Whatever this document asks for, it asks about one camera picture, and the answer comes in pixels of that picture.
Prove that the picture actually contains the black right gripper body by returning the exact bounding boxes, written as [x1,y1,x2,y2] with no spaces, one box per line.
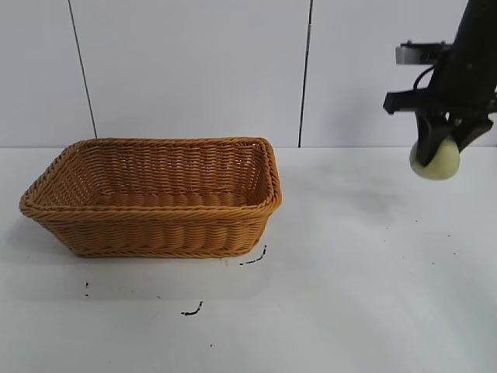
[383,54,497,122]

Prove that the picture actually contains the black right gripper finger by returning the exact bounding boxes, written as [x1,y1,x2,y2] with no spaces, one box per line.
[416,110,452,167]
[449,115,495,154]

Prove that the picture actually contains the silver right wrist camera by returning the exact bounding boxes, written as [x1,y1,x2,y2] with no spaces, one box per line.
[394,40,456,66]

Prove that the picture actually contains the brown woven wicker basket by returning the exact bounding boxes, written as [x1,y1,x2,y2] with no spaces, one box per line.
[19,135,283,260]

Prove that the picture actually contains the black camera cable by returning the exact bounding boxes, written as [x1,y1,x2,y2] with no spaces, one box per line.
[412,66,436,91]

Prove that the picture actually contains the pale yellow egg yolk pastry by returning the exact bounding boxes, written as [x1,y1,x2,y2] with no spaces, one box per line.
[408,134,463,182]

